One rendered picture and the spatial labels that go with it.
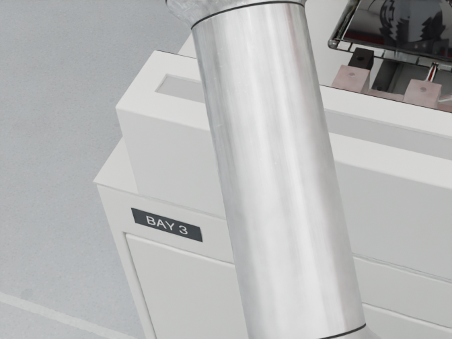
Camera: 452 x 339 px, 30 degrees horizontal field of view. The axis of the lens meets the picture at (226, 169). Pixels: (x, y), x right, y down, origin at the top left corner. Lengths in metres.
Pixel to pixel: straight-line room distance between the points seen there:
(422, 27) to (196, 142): 0.33
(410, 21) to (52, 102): 1.47
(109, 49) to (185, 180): 1.58
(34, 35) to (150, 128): 1.74
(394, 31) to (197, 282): 0.39
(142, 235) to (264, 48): 0.50
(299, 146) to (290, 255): 0.08
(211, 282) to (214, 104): 0.49
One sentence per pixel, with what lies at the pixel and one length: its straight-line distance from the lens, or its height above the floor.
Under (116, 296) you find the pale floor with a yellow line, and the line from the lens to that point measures 1.90.
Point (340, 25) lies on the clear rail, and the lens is 1.03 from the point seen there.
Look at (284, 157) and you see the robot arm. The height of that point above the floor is 1.12.
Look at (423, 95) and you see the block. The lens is 0.93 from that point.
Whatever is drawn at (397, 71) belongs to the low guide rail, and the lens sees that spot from 1.06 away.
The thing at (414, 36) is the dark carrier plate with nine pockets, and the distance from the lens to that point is 1.02.
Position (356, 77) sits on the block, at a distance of 0.95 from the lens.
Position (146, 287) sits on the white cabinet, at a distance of 1.14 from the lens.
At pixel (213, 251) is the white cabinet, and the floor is 0.75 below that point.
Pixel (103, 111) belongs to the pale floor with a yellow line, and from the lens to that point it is 2.28.
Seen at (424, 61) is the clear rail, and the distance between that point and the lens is 0.99.
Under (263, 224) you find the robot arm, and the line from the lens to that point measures 0.58.
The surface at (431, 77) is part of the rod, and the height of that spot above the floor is 0.90.
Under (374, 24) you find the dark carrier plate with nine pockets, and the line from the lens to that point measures 1.03.
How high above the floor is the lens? 1.55
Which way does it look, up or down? 48 degrees down
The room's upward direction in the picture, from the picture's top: 8 degrees counter-clockwise
